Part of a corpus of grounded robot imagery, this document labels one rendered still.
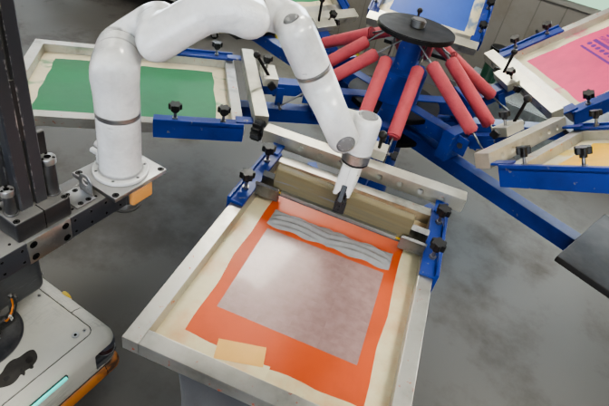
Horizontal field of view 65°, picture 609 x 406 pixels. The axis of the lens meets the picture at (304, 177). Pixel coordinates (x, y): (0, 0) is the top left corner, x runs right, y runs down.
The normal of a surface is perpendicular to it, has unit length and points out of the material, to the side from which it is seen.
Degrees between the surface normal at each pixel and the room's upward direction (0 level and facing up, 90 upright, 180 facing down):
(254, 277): 0
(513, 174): 90
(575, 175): 90
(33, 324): 0
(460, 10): 32
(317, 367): 0
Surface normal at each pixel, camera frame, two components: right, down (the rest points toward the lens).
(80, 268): 0.18, -0.79
